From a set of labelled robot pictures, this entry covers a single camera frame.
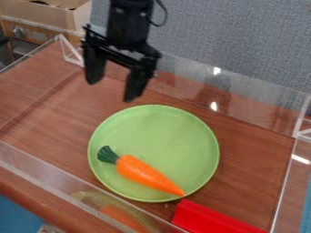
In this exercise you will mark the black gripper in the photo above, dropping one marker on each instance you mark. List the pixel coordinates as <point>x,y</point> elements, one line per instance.
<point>139,58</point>

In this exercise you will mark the orange toy carrot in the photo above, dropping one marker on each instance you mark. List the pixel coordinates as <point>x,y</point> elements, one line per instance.
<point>139,172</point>

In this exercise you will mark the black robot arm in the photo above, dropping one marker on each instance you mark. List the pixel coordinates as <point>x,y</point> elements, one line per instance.
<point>123,45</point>

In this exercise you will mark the green plate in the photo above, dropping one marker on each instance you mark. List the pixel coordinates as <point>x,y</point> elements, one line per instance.
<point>166,137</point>

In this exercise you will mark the cardboard box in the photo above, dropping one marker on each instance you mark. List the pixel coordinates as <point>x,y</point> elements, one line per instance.
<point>66,14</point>

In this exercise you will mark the wooden shelf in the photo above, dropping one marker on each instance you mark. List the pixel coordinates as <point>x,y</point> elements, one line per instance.
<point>35,33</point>

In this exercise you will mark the red plastic block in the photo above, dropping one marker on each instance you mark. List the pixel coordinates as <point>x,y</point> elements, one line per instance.
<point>198,219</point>

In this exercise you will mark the clear acrylic corner bracket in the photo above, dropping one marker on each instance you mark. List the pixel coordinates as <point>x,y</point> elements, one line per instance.
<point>78,56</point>

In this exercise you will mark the clear acrylic enclosure wall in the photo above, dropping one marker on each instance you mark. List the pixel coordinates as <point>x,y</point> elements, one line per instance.
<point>51,110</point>

